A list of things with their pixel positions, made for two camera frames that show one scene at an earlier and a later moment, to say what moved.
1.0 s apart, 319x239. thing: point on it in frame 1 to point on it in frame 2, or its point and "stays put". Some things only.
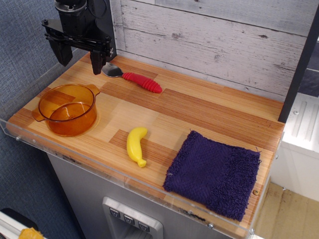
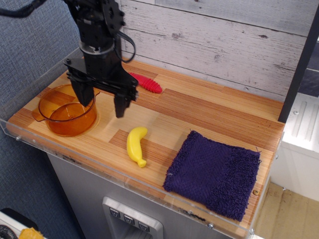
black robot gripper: [76, 28] to [103, 70]
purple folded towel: [215, 175] stays put
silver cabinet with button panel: [105, 208] stays put
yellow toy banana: [133, 143] stays put
